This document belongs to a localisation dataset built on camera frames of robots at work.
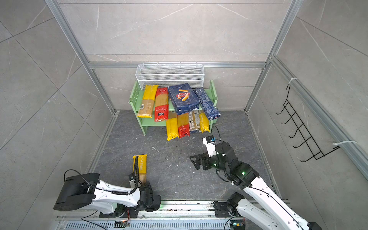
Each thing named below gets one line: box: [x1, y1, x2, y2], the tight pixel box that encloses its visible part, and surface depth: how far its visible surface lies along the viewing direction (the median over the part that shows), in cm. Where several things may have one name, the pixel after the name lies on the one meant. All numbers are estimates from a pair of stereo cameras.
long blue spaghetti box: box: [193, 87, 221, 121], surface depth 83 cm
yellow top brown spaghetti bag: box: [137, 84, 160, 118], surface depth 85 cm
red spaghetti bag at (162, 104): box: [154, 87, 170, 123], surface depth 85 cm
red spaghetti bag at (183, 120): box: [177, 112, 191, 139], surface depth 94 cm
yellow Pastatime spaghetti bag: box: [199, 113, 211, 134], surface depth 93 cm
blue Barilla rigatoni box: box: [167, 83, 200, 115], surface depth 83 cm
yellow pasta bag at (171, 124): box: [165, 110, 180, 142], surface depth 92 cm
